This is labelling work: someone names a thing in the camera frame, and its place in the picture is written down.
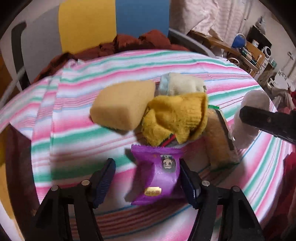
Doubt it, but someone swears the dark red blanket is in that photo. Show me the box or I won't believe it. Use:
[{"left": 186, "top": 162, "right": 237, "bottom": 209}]
[{"left": 33, "top": 30, "right": 189, "bottom": 83}]

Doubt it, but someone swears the striped pink green bedsheet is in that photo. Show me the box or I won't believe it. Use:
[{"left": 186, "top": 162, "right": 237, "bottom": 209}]
[{"left": 1, "top": 50, "right": 260, "bottom": 240}]

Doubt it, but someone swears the white plastic item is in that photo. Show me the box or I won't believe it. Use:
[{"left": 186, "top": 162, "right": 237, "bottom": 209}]
[{"left": 230, "top": 90, "right": 270, "bottom": 150}]

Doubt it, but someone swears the mustard yellow sock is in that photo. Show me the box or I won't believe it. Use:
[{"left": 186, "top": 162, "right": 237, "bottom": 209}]
[{"left": 142, "top": 92, "right": 208, "bottom": 147}]

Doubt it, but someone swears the wooden desk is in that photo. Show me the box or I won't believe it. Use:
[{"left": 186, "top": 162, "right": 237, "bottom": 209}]
[{"left": 188, "top": 31, "right": 265, "bottom": 77}]

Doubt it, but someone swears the yellow blue grey chair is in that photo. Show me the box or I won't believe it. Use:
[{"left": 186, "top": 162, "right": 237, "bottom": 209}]
[{"left": 11, "top": 1, "right": 213, "bottom": 89}]

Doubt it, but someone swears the cream rolled sock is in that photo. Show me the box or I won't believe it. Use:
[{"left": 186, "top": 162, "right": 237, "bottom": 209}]
[{"left": 158, "top": 73, "right": 207, "bottom": 96}]

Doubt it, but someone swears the purple snack packet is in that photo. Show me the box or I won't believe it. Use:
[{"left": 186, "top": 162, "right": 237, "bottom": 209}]
[{"left": 131, "top": 145, "right": 185, "bottom": 205}]

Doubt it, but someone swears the pink curtain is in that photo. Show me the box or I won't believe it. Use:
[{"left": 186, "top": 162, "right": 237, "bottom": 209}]
[{"left": 170, "top": 0, "right": 252, "bottom": 45}]

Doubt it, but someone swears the yellow sponge block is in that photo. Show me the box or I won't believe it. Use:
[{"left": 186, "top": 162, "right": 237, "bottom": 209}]
[{"left": 90, "top": 80, "right": 156, "bottom": 131}]

